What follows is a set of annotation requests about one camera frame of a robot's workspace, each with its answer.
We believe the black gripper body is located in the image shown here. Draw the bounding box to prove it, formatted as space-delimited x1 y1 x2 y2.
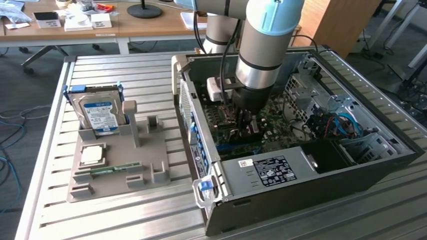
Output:
231 84 275 113

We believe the green graphics card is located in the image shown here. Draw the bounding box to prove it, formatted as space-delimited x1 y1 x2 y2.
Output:
215 127 267 145

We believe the metal CPU socket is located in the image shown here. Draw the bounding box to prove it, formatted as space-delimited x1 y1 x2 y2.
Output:
216 102 240 124

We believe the green motherboard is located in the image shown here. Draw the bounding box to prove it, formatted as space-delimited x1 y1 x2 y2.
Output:
199 91 315 161

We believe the silver chipset heatsink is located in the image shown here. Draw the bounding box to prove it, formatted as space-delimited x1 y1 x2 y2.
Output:
263 142 284 154

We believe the perforated metal disk bay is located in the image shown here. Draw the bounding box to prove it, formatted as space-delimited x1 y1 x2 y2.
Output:
283 72 335 121

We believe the grey power supply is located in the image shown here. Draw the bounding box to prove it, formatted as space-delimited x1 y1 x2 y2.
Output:
218 146 318 197

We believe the black plastic shroud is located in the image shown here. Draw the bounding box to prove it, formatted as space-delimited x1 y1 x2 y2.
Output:
299 139 358 175

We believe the black open PC case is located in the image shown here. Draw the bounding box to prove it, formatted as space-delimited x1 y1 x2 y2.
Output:
170 48 426 237

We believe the grey metal disk bay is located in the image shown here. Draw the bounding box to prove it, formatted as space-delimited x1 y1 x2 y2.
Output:
338 132 400 165

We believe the grey parts rack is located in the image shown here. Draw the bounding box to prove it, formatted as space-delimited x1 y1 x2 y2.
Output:
66 99 174 204

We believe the white paper stack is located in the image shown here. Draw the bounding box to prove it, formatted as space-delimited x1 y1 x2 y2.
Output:
179 11 208 31

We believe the wooden cabinet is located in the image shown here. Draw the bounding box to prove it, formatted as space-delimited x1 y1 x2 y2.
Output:
292 0 383 59

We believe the hard disk with blue label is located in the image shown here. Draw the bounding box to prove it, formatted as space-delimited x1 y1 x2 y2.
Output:
62 84 130 137

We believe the green RAM stick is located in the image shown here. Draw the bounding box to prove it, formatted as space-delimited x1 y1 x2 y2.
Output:
75 162 142 176

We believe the silver CPU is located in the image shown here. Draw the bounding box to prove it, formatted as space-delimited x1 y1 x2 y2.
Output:
79 145 106 166

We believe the black round lamp base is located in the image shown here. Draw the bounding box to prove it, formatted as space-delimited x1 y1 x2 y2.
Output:
126 0 164 19

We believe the white box with label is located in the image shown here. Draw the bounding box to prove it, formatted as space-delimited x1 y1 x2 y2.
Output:
90 12 112 30

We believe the red small item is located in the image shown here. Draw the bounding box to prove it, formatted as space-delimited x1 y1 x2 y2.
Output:
95 2 118 13

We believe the white flat box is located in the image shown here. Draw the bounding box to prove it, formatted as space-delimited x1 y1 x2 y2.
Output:
63 21 95 33

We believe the white round container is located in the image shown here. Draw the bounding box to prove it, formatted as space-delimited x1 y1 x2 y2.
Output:
66 12 91 27

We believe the dark desk leg with caster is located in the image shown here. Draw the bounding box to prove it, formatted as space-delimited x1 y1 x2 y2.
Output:
19 44 70 75

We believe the wooden desk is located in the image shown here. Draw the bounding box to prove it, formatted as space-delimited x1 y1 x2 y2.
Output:
0 0 303 48

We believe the white box with black top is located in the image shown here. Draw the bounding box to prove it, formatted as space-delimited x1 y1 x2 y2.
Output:
32 11 63 29

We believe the white card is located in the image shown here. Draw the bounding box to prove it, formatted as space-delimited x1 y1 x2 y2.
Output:
4 22 31 30

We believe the clear plastic bag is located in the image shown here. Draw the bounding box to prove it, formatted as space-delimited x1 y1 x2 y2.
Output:
0 7 34 24

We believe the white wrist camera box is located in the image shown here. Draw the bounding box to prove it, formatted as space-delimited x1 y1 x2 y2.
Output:
206 76 247 102

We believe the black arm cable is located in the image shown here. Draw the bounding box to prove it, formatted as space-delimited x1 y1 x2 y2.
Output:
218 19 242 107

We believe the blue wire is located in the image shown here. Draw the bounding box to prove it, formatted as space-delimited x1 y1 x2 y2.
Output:
335 113 364 138

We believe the blue floor cable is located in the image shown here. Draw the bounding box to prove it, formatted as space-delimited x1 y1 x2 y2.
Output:
0 119 27 216

